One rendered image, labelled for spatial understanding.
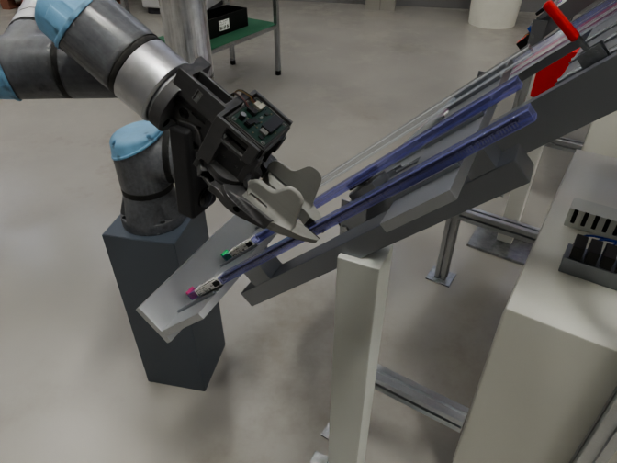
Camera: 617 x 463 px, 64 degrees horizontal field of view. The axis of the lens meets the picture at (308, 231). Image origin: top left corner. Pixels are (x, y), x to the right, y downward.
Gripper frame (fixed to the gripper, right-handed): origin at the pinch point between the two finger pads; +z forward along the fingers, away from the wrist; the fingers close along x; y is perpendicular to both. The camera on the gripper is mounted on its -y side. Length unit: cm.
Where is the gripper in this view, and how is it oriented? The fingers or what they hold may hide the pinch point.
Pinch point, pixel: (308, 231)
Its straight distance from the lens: 53.7
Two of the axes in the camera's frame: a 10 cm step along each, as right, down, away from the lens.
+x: 4.3, -5.5, 7.2
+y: 4.9, -5.3, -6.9
